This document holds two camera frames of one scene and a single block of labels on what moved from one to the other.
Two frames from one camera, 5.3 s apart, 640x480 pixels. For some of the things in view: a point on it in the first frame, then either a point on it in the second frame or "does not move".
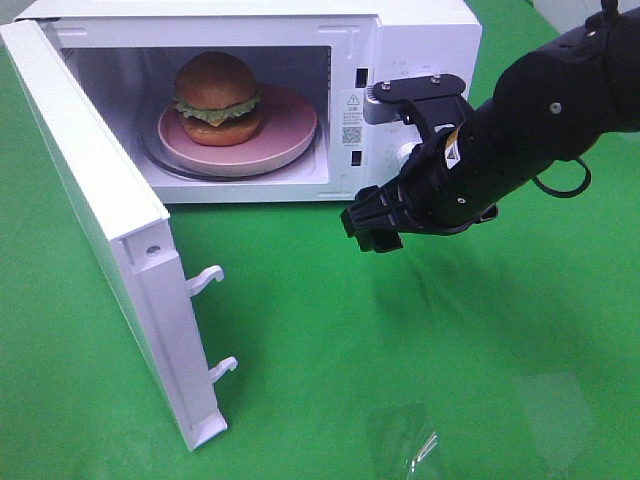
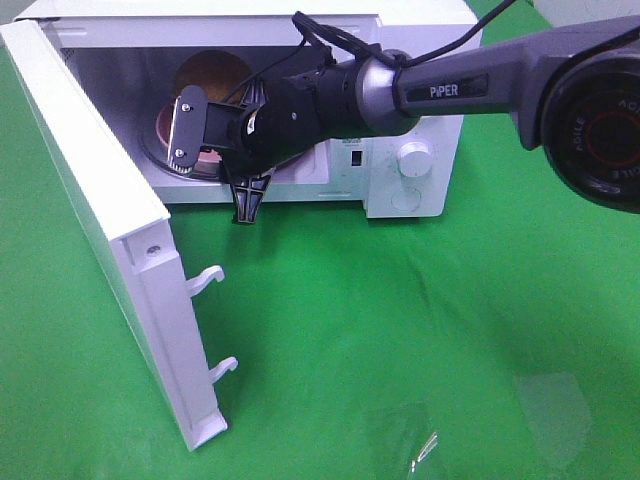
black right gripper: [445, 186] -> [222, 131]
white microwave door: [129, 231] does not move
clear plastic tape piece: [430, 445] does not move
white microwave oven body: [256, 102] does not move
